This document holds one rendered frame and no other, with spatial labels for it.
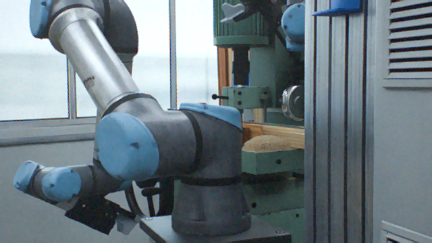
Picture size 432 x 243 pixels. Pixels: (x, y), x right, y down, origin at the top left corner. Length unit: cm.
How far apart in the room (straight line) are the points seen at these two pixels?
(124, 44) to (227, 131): 40
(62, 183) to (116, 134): 41
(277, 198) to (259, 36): 49
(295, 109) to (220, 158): 82
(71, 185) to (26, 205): 164
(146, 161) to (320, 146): 29
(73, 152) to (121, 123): 210
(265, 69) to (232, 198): 90
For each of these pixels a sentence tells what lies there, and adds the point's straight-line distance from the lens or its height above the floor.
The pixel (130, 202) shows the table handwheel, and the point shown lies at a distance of 182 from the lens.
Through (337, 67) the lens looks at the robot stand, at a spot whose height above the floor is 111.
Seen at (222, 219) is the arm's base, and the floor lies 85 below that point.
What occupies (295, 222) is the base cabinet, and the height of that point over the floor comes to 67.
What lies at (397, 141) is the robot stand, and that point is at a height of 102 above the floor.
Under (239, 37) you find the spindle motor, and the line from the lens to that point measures 180.
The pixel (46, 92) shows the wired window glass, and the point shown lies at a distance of 307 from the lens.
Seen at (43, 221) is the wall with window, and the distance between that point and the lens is 306.
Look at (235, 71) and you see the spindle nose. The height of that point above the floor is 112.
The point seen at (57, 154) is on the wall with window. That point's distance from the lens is 303.
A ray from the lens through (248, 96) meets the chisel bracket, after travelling 186.
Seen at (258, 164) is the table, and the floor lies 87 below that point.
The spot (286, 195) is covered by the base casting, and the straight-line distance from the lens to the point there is 174.
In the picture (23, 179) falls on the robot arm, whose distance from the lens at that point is 147.
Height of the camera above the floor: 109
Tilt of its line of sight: 4 degrees down
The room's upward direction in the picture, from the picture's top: straight up
